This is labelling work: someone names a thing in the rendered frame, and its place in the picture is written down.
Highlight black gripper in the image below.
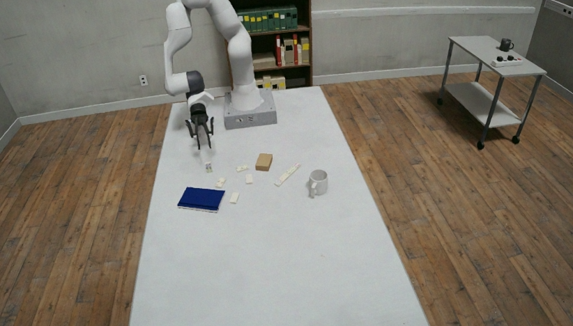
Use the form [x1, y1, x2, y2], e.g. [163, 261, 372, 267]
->
[185, 103, 214, 150]

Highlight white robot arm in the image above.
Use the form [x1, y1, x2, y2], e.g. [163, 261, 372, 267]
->
[163, 0, 264, 111]

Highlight grey mug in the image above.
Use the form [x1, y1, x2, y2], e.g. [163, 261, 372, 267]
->
[310, 169, 328, 196]

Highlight brown rectangular box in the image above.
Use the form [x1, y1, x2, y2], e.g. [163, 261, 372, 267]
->
[255, 153, 273, 171]

